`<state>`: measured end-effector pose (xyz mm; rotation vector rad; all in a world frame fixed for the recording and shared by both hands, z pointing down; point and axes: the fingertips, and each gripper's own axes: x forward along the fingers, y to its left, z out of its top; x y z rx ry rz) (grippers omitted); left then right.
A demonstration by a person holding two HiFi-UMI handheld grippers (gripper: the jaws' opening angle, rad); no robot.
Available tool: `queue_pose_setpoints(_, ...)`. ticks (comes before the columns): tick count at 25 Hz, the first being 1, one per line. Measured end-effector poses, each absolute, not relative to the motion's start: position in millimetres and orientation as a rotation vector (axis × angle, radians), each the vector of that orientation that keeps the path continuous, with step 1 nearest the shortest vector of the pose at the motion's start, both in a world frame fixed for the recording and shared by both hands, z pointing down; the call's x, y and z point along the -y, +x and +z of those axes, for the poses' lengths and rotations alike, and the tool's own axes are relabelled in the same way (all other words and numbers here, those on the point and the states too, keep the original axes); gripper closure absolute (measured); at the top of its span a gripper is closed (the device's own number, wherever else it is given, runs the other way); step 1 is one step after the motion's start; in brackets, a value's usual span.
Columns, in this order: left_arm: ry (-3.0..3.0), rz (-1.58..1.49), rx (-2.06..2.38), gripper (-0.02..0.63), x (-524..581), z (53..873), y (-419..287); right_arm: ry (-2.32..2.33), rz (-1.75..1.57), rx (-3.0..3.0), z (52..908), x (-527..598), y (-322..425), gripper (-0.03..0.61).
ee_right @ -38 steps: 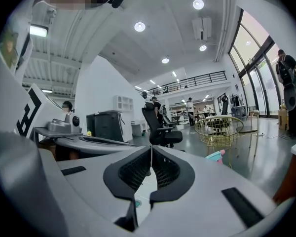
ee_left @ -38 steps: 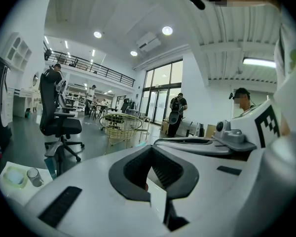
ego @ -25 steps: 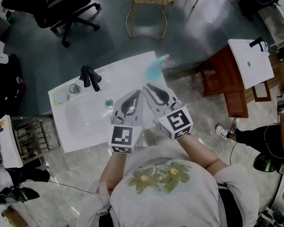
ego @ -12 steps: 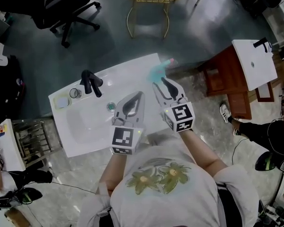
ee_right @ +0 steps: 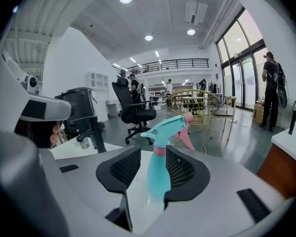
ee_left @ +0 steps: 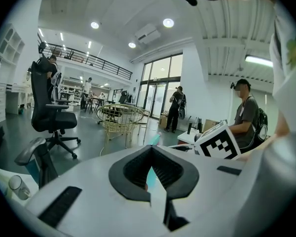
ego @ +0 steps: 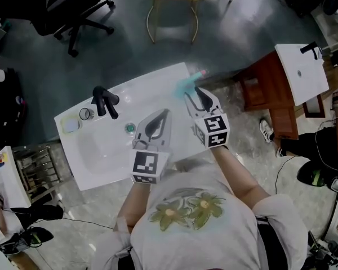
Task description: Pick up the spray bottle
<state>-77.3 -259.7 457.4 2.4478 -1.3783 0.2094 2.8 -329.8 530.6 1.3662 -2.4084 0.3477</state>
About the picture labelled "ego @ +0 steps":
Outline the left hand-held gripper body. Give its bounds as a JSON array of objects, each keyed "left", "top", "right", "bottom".
[{"left": 129, "top": 139, "right": 172, "bottom": 185}]

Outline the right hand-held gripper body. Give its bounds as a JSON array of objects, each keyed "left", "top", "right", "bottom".
[{"left": 192, "top": 112, "right": 231, "bottom": 149}]

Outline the teal spray bottle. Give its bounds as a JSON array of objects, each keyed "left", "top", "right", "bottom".
[{"left": 173, "top": 69, "right": 208, "bottom": 100}]

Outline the person's left forearm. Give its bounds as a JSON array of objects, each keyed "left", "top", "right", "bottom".
[{"left": 117, "top": 182, "right": 153, "bottom": 230}]

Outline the person's right forearm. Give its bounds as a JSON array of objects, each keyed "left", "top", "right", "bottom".
[{"left": 212, "top": 146, "right": 271, "bottom": 208}]

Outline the white sink basin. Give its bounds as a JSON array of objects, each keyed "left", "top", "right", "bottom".
[
  {"left": 0, "top": 146, "right": 32, "bottom": 209},
  {"left": 54, "top": 62, "right": 208, "bottom": 191},
  {"left": 274, "top": 43, "right": 330, "bottom": 106}
]

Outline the black faucet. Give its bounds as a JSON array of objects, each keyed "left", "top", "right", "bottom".
[
  {"left": 91, "top": 85, "right": 121, "bottom": 120},
  {"left": 300, "top": 41, "right": 319, "bottom": 60}
]

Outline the brown wooden cabinet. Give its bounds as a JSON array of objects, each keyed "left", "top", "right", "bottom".
[{"left": 238, "top": 51, "right": 326, "bottom": 140}]

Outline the clear glass cup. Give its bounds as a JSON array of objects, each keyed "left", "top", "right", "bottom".
[{"left": 79, "top": 107, "right": 95, "bottom": 122}]

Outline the person's grey flower t-shirt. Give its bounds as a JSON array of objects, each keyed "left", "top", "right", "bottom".
[{"left": 91, "top": 161, "right": 309, "bottom": 270}]

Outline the metal sink stand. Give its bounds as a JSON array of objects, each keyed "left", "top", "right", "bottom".
[{"left": 12, "top": 145, "right": 64, "bottom": 199}]

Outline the black cabinet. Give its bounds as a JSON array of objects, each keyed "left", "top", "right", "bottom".
[{"left": 0, "top": 67, "right": 28, "bottom": 149}]

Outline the black floor cable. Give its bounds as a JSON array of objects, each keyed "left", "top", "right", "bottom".
[
  {"left": 30, "top": 217, "right": 115, "bottom": 232},
  {"left": 274, "top": 155, "right": 297, "bottom": 195}
]

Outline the black backpack strap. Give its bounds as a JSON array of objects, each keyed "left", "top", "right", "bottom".
[
  {"left": 256, "top": 217, "right": 288, "bottom": 270},
  {"left": 121, "top": 249, "right": 136, "bottom": 270}
]

